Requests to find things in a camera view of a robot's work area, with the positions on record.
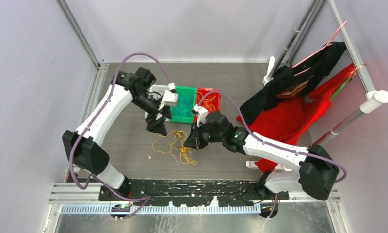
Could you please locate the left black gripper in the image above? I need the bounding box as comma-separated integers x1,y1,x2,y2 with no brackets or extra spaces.
131,92,172,135

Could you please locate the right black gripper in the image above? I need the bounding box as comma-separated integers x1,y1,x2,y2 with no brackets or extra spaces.
184,120,225,150

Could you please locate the yellow wire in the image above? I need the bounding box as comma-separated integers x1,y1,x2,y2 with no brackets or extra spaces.
197,92,218,113
151,130,198,166

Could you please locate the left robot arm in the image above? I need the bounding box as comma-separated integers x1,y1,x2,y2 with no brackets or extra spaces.
62,67,178,200

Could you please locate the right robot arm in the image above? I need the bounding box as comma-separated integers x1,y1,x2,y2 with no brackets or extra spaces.
184,111,340,200

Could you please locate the green plastic bin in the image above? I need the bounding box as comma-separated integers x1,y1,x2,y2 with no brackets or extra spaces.
170,86,197,124

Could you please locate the white plastic bin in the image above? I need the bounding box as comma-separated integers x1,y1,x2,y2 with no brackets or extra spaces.
148,84,170,121

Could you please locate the red plastic bin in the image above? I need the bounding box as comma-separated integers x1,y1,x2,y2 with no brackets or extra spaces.
195,88,221,113

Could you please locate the white rack base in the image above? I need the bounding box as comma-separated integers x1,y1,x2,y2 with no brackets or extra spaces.
245,160,284,171

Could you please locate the red shirt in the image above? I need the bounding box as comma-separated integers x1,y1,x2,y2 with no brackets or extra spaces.
236,63,357,174

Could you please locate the black shirt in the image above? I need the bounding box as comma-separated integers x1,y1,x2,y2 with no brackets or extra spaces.
240,42,346,125

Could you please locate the green hanger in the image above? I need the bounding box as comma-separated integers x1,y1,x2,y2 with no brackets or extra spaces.
330,63,365,101

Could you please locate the pink hanger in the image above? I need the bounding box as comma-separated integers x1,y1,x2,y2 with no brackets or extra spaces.
292,20,347,76

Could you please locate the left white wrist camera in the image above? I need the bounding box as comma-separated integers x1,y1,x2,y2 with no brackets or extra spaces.
158,89,178,110

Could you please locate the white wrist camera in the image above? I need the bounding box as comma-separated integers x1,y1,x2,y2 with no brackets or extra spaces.
192,104,208,127
158,89,178,110

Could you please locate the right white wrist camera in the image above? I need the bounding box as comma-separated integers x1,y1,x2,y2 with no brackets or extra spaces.
192,104,208,127

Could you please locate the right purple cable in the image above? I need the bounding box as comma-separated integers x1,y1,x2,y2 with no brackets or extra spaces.
197,90,348,219

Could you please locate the purple cable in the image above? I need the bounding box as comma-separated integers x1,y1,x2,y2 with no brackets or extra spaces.
197,90,348,219
68,52,177,220

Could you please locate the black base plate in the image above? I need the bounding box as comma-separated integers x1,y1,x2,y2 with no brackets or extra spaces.
98,178,290,208

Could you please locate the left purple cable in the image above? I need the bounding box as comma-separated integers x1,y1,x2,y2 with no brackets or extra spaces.
68,52,177,220

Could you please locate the white rack post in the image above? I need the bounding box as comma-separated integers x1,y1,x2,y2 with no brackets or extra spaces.
262,56,275,86

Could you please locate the metal clothes rail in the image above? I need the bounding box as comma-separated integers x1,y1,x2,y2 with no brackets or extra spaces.
313,0,388,152

